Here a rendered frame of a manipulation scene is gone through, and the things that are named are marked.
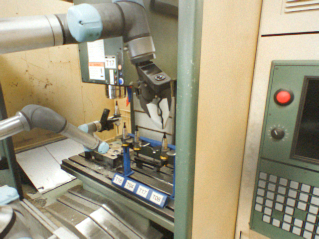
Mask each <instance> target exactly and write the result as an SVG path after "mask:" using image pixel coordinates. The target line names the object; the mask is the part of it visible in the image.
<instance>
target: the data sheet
mask: <svg viewBox="0 0 319 239"><path fill-rule="evenodd" d="M87 45H88V57H89V62H105V56H104V40H103V39H102V40H96V41H94V42H91V43H88V42H87Z"/></svg>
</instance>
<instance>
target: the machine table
mask: <svg viewBox="0 0 319 239"><path fill-rule="evenodd" d="M135 156H137V153H135V152H134V155H133V156H131V159H132V161H133V162H134V164H133V166H131V170H132V171H134V173H133V174H132V175H130V176H128V178H131V179H133V180H135V181H136V182H139V183H141V184H143V185H146V186H148V187H150V188H152V189H154V190H156V191H159V192H161V193H164V194H166V195H167V196H168V205H166V206H165V207H164V208H163V209H162V208H161V207H159V206H157V205H155V204H152V203H150V202H148V201H147V200H145V199H143V198H141V197H139V196H136V195H134V194H133V193H131V192H129V191H127V190H125V189H122V188H120V187H119V186H117V185H115V184H113V183H112V182H111V181H112V179H113V176H114V174H115V173H116V172H115V171H111V170H106V168H103V169H95V168H94V167H95V166H94V164H93V163H92V162H91V161H90V160H89V159H88V158H85V152H82V153H79V154H78V155H77V154H76V155H73V156H71V157H69V158H68V159H66V158H65V159H63V160H62V164H60V169H62V170H63V171H65V172H67V173H69V174H71V175H72V176H74V177H75V178H77V179H79V180H81V181H83V182H85V183H87V184H88V185H90V186H92V187H93V188H95V189H97V190H99V191H101V192H103V193H104V194H106V195H108V196H109V197H112V198H113V199H115V200H116V201H118V202H120V203H122V204H124V205H126V206H128V207H129V208H130V209H133V210H135V211H136V212H139V213H140V214H141V215H143V216H145V217H147V218H149V219H151V221H154V222H156V223H157V224H159V225H161V226H163V227H164V228H166V229H168V230H170V231H172V232H173V233H174V206H175V201H174V200H172V199H170V198H169V196H170V195H172V193H173V173H172V172H171V171H172V170H173V165H171V164H168V165H166V166H163V167H162V168H161V169H160V170H159V171H158V172H154V166H150V165H147V164H142V165H141V166H136V161H134V157H135ZM139 156H140V157H143V158H147V159H151V160H154V159H153V158H151V157H148V156H145V155H141V154H139ZM84 163H85V164H84ZM89 163H90V164H89ZM91 163H92V164H91ZM86 164H88V165H86ZM88 166H89V167H88ZM91 166H92V169H93V170H94V171H96V173H95V172H92V171H91V170H86V168H84V167H88V168H91ZM118 166H119V165H118ZM118 166H117V167H118ZM114 168H116V167H114ZM114 168H113V169H114ZM116 170H117V173H119V174H123V173H124V169H123V167H120V168H116ZM98 173H99V174H102V175H107V174H109V177H108V176H107V177H108V178H109V179H107V178H105V177H103V176H101V175H99V174H98ZM167 173H168V174H167Z"/></svg>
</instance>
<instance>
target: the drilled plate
mask: <svg viewBox="0 0 319 239"><path fill-rule="evenodd" d="M108 145H109V150H108V152H106V153H105V154H101V153H98V152H95V151H91V152H90V153H91V156H94V157H95V158H98V159H100V160H103V161H105V162H108V163H111V164H113V165H114V164H116V163H118V162H120V161H122V157H119V156H115V155H116V154H119V153H121V152H122V149H123V148H121V145H118V144H115V143H113V142H110V143H109V144H108ZM111 145H112V146H111ZM133 155H134V150H133V149H130V157H131V156H133Z"/></svg>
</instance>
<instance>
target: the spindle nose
mask: <svg viewBox="0 0 319 239"><path fill-rule="evenodd" d="M104 87H105V97H106V99H123V98H126V87H119V86H110V85H104Z"/></svg>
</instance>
